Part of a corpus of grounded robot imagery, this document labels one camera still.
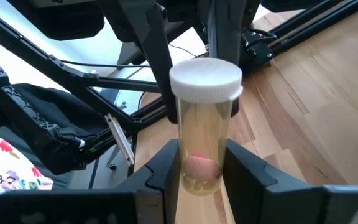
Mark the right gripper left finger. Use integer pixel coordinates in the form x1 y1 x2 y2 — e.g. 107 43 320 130
114 138 181 224

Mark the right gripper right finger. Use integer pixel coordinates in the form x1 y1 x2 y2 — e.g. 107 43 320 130
223 138 324 224

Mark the silver aluminium bar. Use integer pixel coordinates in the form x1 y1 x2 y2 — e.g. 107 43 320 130
104 113 136 166

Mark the black device with green light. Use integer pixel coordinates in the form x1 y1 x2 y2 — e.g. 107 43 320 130
0 60 119 175

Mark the floral patterned cloth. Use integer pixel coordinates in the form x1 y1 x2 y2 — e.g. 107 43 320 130
0 128 55 200

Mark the black bulky object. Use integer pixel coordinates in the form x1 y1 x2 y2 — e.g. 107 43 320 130
7 0 106 41

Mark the black aluminium rig frame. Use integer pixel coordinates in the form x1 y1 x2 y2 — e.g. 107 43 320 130
0 0 358 131

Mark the thin black cable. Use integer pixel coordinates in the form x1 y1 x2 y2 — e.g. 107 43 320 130
57 58 151 68

